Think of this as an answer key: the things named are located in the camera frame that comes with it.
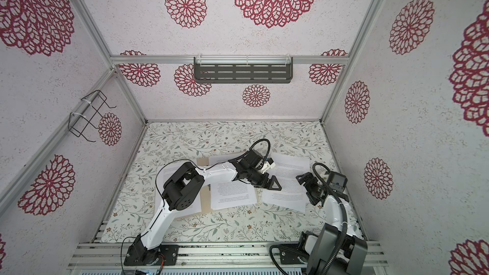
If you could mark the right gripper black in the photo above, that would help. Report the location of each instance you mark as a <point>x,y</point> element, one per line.
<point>309,185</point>

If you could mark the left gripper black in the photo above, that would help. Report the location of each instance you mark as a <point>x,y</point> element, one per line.
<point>263,184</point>

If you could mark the printed paper sheet back wall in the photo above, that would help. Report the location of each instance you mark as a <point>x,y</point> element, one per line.
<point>292,195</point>

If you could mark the printed paper sheet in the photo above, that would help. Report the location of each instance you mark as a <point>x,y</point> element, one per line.
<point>178,187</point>
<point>224,193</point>

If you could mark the beige file folder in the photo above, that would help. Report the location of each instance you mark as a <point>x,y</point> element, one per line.
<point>205,191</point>

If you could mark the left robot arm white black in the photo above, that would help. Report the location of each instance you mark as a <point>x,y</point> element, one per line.
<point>153,235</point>

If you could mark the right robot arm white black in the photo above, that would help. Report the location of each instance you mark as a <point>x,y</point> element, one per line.
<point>336,249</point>

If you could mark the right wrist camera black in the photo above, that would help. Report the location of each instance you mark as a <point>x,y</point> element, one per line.
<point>337,183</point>

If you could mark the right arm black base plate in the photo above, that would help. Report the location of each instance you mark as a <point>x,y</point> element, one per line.
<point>291,254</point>

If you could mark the grey metal wall shelf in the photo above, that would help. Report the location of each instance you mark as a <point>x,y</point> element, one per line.
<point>243,72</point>

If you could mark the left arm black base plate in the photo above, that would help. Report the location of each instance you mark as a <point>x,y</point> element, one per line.
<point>163,255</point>

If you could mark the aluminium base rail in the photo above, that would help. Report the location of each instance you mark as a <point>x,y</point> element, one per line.
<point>190,255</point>

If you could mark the black wire wall rack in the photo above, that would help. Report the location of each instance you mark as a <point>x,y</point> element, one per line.
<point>78,122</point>

